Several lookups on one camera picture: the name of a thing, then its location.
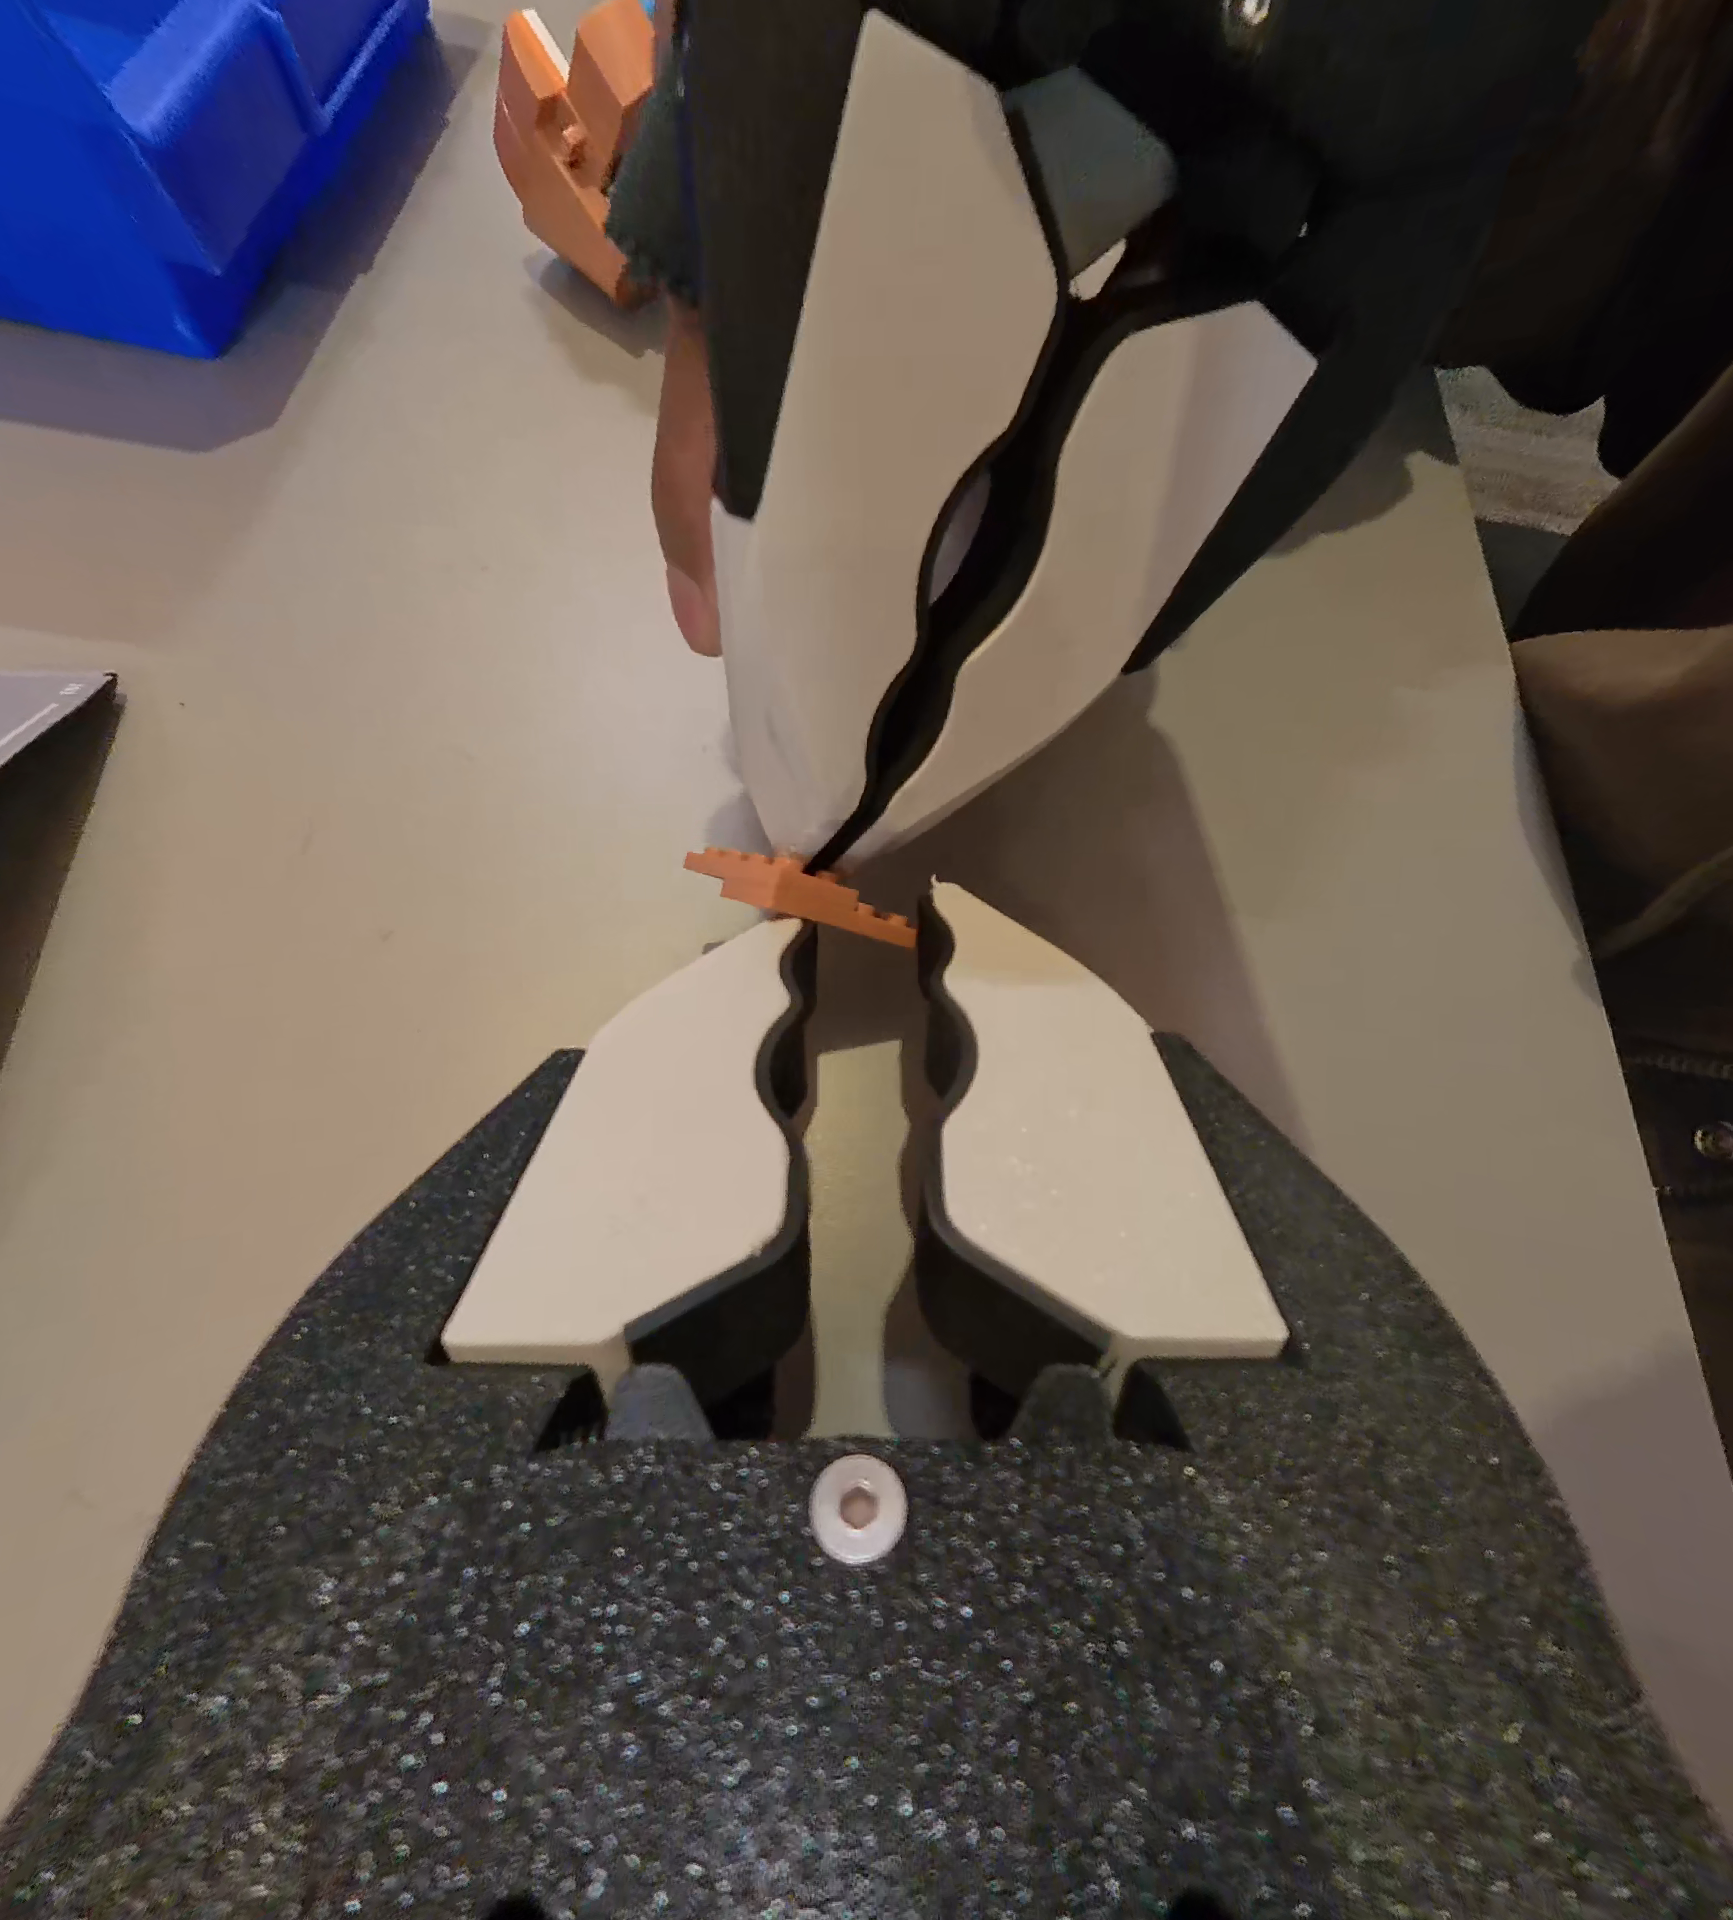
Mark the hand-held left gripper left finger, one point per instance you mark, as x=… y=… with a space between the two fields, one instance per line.
x=626 y=1198

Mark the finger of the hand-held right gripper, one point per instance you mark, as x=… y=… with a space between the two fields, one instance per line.
x=1165 y=449
x=894 y=299

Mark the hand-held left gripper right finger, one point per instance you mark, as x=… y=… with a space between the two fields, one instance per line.
x=1088 y=1184

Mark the brown toy brick model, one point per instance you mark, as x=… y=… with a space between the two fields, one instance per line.
x=565 y=180

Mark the brown short plate brick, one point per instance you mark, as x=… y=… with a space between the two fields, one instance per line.
x=739 y=868

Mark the brown long plate brick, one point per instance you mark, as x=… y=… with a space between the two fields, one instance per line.
x=838 y=910

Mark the grey instruction booklet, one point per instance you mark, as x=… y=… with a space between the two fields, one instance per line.
x=9 y=719

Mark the blue plastic bin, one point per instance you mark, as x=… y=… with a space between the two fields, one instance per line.
x=86 y=180

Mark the grey desk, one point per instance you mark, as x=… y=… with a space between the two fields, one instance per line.
x=355 y=600

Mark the person's right hand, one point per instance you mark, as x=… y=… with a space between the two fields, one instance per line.
x=684 y=511

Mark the person's brown jacket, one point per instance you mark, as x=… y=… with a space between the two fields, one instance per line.
x=1677 y=748

